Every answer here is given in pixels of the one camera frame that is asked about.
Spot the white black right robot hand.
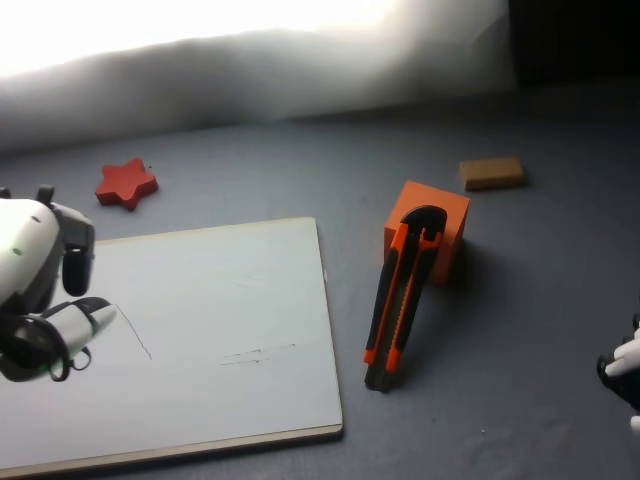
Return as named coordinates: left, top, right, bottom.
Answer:
left=596, top=312, right=640, bottom=436

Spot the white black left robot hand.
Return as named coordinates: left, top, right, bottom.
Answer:
left=0, top=184, right=119, bottom=384

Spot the orange black utility knife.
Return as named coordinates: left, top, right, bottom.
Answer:
left=363, top=204, right=449, bottom=394

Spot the red star block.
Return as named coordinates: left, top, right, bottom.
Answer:
left=94, top=157, right=160, bottom=212

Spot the grey table cloth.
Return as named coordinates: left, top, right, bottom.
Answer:
left=0, top=84, right=640, bottom=480

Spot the white cutting board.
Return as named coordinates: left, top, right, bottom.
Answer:
left=0, top=216, right=345, bottom=480

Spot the orange cube block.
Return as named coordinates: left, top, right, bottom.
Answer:
left=383, top=179, right=471, bottom=286

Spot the tan rectangular block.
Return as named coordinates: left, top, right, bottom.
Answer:
left=458, top=156, right=527, bottom=192

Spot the white backdrop cloth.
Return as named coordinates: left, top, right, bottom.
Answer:
left=0, top=0, right=519, bottom=154

